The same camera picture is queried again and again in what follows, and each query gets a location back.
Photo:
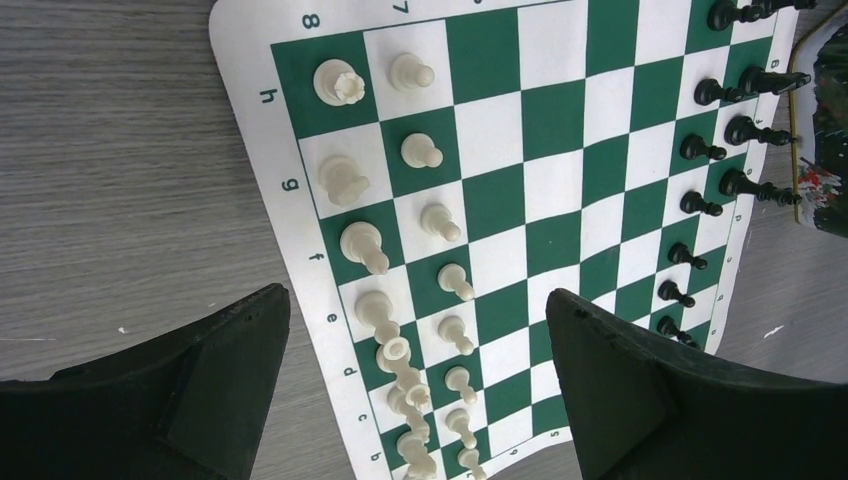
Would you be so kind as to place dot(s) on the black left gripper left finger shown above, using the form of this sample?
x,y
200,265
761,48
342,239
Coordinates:
x,y
188,404

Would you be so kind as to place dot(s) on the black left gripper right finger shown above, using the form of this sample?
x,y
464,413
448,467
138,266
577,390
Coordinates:
x,y
642,406

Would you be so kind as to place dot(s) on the black chess pawn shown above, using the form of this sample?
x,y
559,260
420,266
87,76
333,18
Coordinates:
x,y
693,202
694,146
669,291
679,253
709,90
666,326
724,13

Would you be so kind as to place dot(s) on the black chess king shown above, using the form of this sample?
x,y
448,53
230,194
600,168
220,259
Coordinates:
x,y
735,182

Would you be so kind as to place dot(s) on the green white chess mat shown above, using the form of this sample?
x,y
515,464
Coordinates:
x,y
561,124

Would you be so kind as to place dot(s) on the gold metal tin tray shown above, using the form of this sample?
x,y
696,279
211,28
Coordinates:
x,y
818,118

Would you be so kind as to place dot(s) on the black chess knight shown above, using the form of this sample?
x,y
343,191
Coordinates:
x,y
755,80

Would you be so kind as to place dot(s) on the white chess bishop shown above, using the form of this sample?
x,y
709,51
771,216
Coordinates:
x,y
361,242

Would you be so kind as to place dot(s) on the white chess knight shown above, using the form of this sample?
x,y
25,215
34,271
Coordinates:
x,y
341,178

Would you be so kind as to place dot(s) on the black chess bishop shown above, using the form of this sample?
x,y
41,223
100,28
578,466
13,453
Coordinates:
x,y
742,129

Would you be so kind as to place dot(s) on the white chess rook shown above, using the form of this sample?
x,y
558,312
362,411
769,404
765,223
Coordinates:
x,y
336,83

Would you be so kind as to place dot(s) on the black chess rook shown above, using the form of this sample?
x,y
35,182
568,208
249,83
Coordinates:
x,y
771,7

